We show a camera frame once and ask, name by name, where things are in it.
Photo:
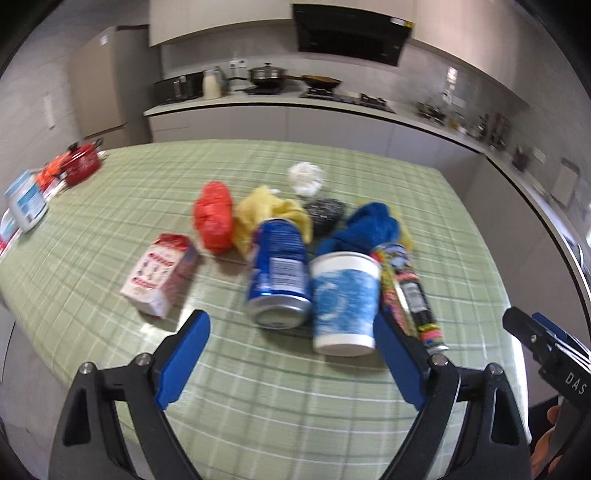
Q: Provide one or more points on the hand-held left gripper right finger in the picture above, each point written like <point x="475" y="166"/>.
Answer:
<point x="397" y="355"/>

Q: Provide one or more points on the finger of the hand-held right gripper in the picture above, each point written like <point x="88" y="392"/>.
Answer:
<point x="549" y="323"/>
<point x="521" y="330"/>

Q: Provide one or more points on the person's right hand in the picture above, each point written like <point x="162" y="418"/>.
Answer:
<point x="542" y="450"/>

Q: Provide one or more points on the yellow sponge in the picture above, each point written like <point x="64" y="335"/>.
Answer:
<point x="407" y="235"/>

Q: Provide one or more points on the blue drink can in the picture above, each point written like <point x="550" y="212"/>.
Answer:
<point x="277" y="272"/>

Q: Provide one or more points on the steel wool scourer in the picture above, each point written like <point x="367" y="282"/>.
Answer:
<point x="325" y="214"/>

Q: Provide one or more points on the yellow cloth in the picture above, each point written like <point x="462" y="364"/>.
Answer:
<point x="254" y="207"/>

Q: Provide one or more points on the white and blue container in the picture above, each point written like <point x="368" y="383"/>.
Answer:
<point x="27" y="201"/>

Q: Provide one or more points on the black knife holder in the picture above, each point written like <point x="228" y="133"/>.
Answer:
<point x="521" y="159"/>

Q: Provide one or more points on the utensil holder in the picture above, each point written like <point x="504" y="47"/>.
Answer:
<point x="499" y="131"/>

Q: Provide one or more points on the red plastic bag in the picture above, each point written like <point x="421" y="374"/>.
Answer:
<point x="214" y="217"/>

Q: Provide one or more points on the black induction cooker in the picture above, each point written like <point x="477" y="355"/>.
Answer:
<point x="261" y="90"/>

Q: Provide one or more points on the orange packet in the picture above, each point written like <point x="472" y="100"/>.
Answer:
<point x="51" y="170"/>

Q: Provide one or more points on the black range hood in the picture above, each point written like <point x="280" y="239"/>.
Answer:
<point x="346" y="32"/>

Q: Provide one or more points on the crumpled white tissue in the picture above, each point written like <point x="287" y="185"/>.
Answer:
<point x="304" y="177"/>

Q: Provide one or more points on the white wall sticker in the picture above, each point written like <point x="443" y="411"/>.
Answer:
<point x="451" y="77"/>

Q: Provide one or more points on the steel pan with glass lid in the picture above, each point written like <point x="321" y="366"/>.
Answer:
<point x="434" y="110"/>

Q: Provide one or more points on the black lidded pot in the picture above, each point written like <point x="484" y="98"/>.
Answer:
<point x="268" y="76"/>

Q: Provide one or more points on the white wall socket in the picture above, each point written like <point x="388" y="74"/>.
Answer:
<point x="238" y="64"/>

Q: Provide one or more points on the white wall cabinet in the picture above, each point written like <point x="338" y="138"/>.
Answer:
<point x="471" y="41"/>
<point x="221" y="18"/>

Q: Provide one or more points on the pink and white milk carton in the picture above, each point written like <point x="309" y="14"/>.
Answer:
<point x="157" y="272"/>

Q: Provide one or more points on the beige refrigerator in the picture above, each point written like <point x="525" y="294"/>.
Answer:
<point x="106" y="83"/>

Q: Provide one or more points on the blue cloth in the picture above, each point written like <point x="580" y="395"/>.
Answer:
<point x="364" y="226"/>

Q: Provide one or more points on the black microwave oven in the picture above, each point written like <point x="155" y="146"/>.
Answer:
<point x="178" y="87"/>

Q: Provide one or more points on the dark wok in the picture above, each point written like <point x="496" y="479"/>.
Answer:
<point x="323" y="82"/>

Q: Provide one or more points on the black gas stove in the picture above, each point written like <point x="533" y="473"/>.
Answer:
<point x="351" y="100"/>

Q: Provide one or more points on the white jug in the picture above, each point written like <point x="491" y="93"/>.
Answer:
<point x="212" y="85"/>

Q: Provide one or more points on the grey cutting board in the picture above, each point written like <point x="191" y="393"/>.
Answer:
<point x="565" y="184"/>

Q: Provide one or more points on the blue and white paper cup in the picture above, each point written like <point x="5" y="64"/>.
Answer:
<point x="344" y="300"/>

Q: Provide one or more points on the colourful snack wrapper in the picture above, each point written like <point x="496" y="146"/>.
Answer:
<point x="411" y="295"/>

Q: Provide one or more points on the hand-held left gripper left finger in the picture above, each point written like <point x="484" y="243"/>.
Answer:
<point x="184" y="355"/>

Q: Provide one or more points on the red cooking pot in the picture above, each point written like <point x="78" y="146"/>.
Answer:
<point x="83" y="161"/>

